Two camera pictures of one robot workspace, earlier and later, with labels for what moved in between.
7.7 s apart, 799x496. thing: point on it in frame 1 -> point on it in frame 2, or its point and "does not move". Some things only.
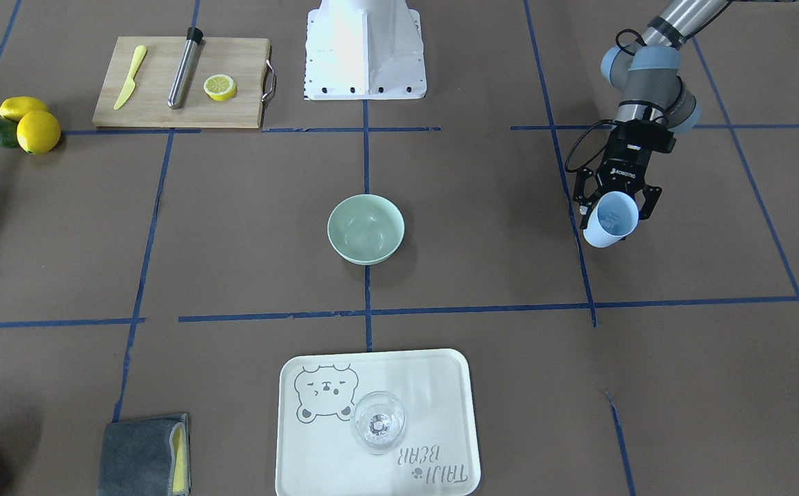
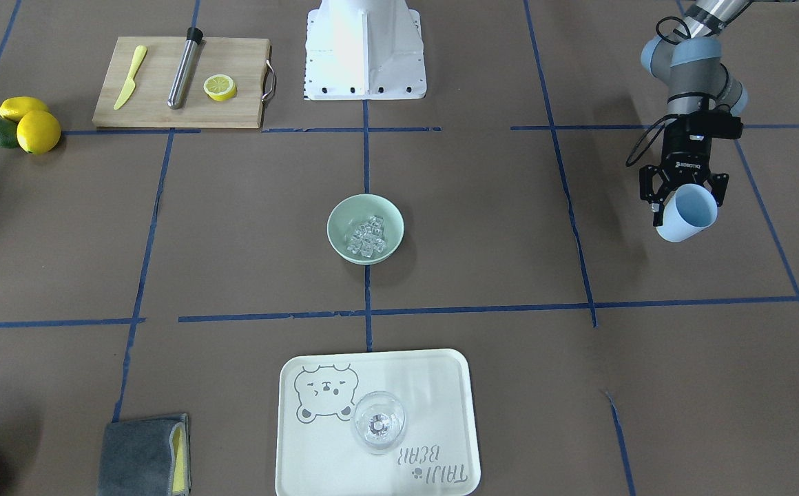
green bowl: x=366 y=229 does not move
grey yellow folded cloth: x=145 y=457 does not move
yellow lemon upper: x=14 y=107 does not move
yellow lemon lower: x=38 y=131 does not move
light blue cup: x=614 y=216 -> x=690 y=210
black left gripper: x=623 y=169 -> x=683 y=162
